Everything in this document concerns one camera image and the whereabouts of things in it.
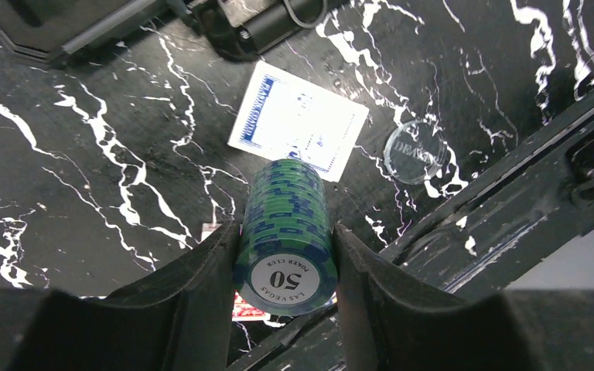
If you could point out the black poker set case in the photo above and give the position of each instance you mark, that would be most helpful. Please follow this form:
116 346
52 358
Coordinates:
48 34

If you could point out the red playing card deck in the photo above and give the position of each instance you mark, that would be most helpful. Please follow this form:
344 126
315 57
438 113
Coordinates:
242 311

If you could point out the green poker chip stack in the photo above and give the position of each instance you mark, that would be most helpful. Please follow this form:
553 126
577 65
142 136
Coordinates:
286 263

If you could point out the blue playing card deck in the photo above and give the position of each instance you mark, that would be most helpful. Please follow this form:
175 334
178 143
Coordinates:
285 116

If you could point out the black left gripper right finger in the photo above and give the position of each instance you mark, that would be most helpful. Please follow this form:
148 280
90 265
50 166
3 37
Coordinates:
392 321

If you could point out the clear acrylic dealer button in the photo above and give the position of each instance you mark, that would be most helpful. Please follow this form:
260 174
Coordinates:
415 151

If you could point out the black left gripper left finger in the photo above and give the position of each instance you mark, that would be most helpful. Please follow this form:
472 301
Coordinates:
176 318

